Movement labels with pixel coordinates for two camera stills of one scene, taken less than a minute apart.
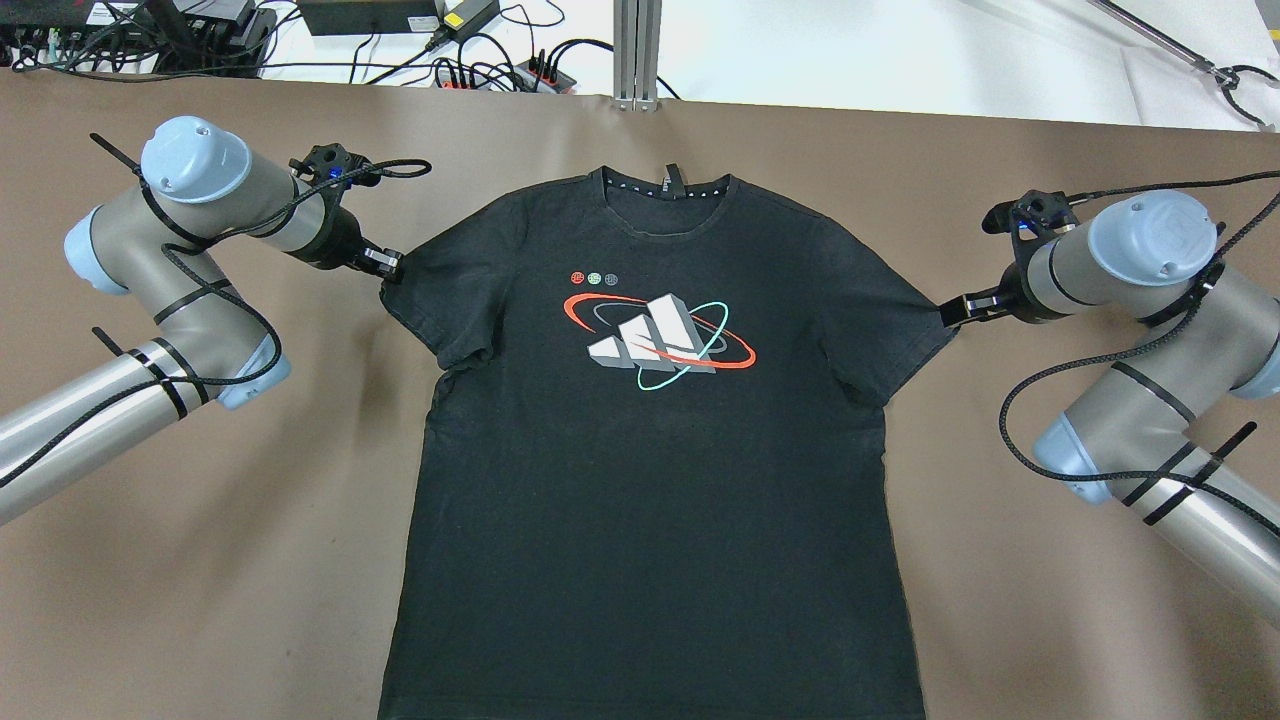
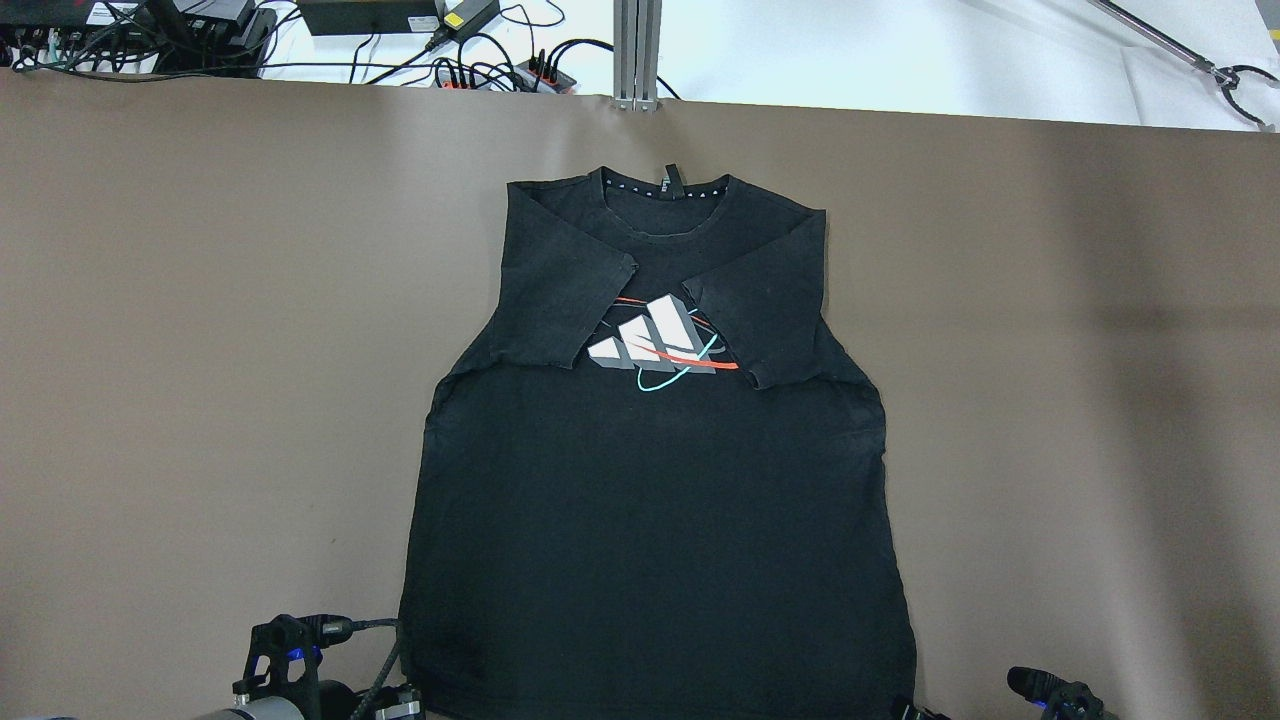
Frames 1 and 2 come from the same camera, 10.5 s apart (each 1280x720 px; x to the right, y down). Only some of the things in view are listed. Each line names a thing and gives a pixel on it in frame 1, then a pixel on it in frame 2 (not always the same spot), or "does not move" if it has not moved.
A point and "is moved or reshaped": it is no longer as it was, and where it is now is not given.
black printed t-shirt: [654, 480] is moved or reshaped
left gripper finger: [381, 257] -> [402, 702]
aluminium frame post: [636, 54] does not move
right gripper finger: [989, 314] -> [918, 712]
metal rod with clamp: [1225, 77] does not move
